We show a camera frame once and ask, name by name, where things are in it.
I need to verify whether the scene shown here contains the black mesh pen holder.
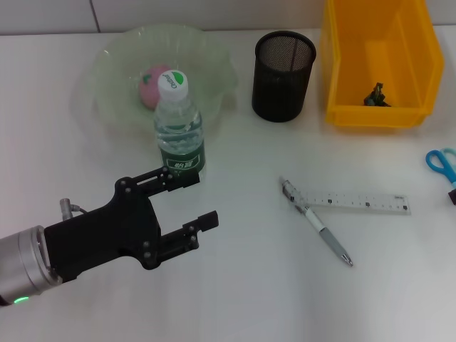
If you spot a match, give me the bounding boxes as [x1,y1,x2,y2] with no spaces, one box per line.
[252,31,317,123]

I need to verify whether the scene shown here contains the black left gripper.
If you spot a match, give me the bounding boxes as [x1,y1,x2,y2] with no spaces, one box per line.
[44,166,220,285]

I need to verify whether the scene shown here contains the clear plastic ruler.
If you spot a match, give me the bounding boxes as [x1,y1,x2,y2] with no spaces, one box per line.
[297,191,413,217]

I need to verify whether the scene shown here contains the white grey ballpoint pen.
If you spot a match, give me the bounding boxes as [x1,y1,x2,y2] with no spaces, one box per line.
[281,177,355,267]

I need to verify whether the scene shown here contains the pink toy peach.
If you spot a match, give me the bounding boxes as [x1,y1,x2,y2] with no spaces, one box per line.
[138,65,169,110]

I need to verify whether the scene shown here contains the translucent green fruit plate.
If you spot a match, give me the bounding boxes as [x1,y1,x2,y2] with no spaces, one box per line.
[73,24,239,136]

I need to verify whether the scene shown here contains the clear green-label water bottle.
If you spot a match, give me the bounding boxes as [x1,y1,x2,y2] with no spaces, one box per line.
[153,69,207,186]

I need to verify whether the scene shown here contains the silver cable connector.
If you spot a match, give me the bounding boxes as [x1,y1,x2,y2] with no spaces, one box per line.
[58,197,89,221]

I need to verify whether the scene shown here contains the yellow plastic bin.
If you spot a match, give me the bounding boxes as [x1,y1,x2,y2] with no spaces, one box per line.
[318,0,445,128]

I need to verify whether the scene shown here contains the blue teal scissors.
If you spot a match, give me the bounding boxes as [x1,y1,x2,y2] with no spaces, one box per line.
[425,147,456,190]

